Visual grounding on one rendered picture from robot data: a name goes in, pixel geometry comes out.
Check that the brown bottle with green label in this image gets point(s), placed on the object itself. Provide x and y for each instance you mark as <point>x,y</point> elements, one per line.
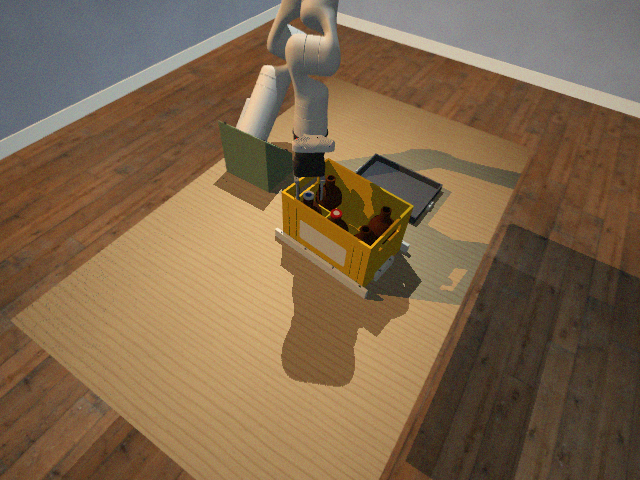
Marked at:
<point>336,215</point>

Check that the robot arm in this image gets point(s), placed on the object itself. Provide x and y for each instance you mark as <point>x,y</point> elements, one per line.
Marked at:
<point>305,55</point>

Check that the brown glass bottle with white label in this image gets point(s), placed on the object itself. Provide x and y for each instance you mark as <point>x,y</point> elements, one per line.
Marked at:
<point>308,199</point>

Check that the yellow crate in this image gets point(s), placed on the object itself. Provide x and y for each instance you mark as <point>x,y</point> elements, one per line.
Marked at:
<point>340,248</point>

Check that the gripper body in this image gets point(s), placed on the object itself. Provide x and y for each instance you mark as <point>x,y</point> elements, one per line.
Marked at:
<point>310,144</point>

